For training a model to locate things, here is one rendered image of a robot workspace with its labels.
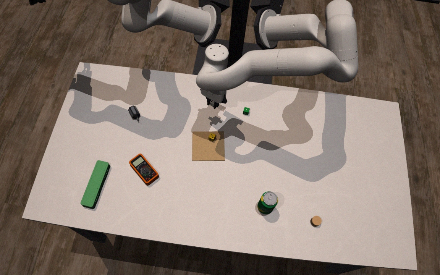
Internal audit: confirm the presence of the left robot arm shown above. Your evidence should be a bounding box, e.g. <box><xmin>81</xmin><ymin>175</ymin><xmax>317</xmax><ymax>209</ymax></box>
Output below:
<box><xmin>196</xmin><ymin>0</ymin><xmax>358</xmax><ymax>91</ymax></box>

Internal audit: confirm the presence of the tan flat mat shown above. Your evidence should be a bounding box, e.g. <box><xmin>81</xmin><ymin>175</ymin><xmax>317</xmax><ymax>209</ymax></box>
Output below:
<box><xmin>192</xmin><ymin>131</ymin><xmax>225</xmax><ymax>161</ymax></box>

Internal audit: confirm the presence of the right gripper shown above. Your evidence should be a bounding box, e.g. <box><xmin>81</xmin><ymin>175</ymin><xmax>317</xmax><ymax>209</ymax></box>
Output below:
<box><xmin>29</xmin><ymin>0</ymin><xmax>46</xmax><ymax>5</ymax></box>

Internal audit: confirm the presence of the green soda can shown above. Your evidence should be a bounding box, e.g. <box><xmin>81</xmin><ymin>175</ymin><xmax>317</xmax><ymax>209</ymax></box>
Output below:
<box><xmin>257</xmin><ymin>191</ymin><xmax>278</xmax><ymax>214</ymax></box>

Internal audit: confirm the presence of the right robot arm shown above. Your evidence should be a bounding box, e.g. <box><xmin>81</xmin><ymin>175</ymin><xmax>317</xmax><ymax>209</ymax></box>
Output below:
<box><xmin>108</xmin><ymin>0</ymin><xmax>217</xmax><ymax>43</ymax></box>

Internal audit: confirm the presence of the green pencil case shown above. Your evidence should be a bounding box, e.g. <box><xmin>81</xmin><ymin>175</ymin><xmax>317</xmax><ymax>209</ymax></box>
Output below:
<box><xmin>81</xmin><ymin>160</ymin><xmax>110</xmax><ymax>209</ymax></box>

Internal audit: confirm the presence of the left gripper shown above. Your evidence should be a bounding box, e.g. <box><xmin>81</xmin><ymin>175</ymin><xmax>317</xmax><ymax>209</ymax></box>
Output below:
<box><xmin>201</xmin><ymin>89</ymin><xmax>227</xmax><ymax>109</ymax></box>

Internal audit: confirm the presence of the brown cylinder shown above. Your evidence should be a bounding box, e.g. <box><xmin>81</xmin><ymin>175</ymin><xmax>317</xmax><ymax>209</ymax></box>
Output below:
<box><xmin>311</xmin><ymin>216</ymin><xmax>322</xmax><ymax>227</ymax></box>

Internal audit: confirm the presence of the orange multimeter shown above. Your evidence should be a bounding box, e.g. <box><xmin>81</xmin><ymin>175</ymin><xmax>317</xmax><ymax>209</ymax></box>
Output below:
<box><xmin>129</xmin><ymin>154</ymin><xmax>159</xmax><ymax>185</ymax></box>

